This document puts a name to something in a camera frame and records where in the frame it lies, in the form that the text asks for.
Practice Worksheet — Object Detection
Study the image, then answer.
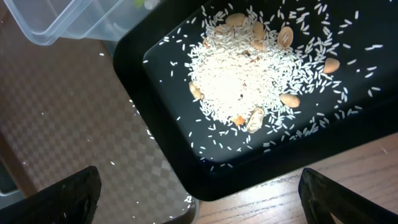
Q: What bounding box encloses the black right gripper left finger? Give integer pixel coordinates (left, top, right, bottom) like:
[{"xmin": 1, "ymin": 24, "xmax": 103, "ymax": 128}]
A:
[{"xmin": 1, "ymin": 166, "xmax": 101, "ymax": 224}]

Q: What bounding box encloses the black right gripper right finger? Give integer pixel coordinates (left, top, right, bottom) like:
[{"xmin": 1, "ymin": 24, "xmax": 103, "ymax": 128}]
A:
[{"xmin": 298, "ymin": 168, "xmax": 397, "ymax": 224}]

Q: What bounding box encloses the grey dishwasher rack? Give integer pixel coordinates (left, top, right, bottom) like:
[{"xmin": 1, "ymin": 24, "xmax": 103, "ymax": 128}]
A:
[{"xmin": 0, "ymin": 163, "xmax": 24, "ymax": 209}]

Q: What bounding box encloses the dark brown serving tray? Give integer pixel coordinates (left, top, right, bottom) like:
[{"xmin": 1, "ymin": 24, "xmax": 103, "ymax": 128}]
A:
[{"xmin": 1, "ymin": 4, "xmax": 199, "ymax": 223}]

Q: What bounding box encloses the black plastic bin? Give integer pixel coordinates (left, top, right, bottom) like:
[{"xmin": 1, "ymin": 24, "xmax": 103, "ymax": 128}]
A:
[{"xmin": 113, "ymin": 1, "xmax": 397, "ymax": 201}]

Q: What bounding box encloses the rice and peanut pile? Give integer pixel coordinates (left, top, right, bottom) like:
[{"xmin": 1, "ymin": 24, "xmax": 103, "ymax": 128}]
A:
[{"xmin": 142, "ymin": 0, "xmax": 385, "ymax": 172}]

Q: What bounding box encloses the clear plastic bin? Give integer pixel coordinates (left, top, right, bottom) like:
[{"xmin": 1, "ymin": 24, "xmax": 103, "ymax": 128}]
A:
[{"xmin": 4, "ymin": 0, "xmax": 161, "ymax": 45}]

